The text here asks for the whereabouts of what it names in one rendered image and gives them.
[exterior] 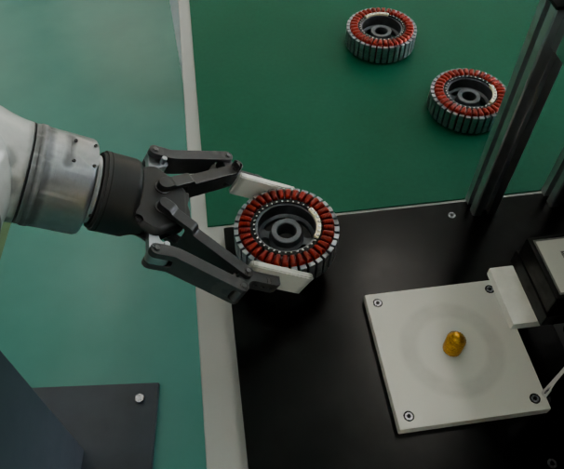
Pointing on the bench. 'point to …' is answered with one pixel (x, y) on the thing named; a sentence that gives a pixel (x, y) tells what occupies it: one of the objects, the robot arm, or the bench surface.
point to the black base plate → (543, 435)
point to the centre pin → (454, 343)
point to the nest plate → (387, 316)
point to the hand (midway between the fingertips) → (282, 234)
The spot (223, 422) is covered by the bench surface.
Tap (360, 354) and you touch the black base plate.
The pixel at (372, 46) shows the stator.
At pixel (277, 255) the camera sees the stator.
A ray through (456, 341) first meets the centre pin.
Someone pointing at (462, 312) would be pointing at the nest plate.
